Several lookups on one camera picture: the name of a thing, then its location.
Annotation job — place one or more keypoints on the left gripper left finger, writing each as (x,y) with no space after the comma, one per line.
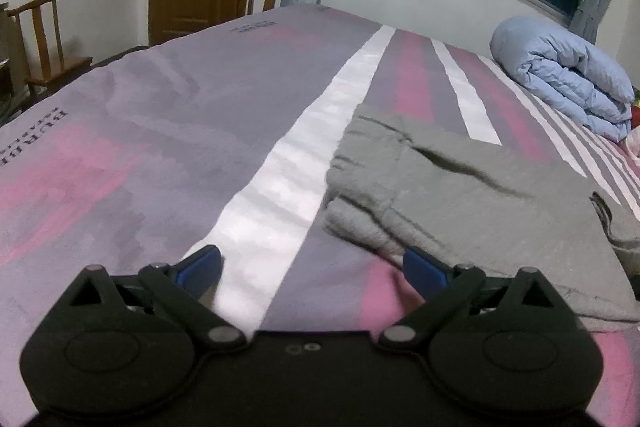
(177,290)

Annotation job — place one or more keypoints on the red folded cloth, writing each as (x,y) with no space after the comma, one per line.
(635,109)

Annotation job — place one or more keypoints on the wooden chair at left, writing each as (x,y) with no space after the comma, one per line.
(53,69)

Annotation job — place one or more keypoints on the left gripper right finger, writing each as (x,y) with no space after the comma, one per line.
(446,291)

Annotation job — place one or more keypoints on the light blue folded duvet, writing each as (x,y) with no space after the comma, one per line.
(567,72)

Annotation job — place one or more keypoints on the pink white folded blanket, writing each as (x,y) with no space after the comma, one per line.
(631,146)

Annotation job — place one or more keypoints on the grey pants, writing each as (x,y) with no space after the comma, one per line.
(395,182)

